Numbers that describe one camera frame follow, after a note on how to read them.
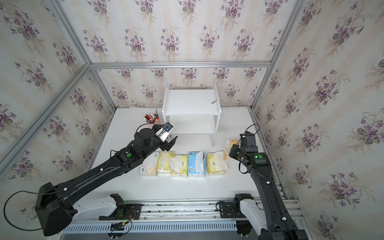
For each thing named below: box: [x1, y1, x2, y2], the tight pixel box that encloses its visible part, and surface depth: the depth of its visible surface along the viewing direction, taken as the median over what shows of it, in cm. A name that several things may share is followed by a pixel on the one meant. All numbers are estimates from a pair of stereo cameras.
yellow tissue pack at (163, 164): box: [156, 151, 176, 174], surface depth 87 cm
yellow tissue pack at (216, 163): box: [206, 150, 225, 176], surface depth 88 cm
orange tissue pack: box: [223, 138, 240, 160], surface depth 85 cm
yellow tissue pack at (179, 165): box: [170, 154, 189, 178], surface depth 86 cm
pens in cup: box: [144, 108, 160, 123], surface depth 101 cm
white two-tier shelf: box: [162, 86, 222, 148], surface depth 80 cm
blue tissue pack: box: [187, 151, 206, 176], surface depth 85 cm
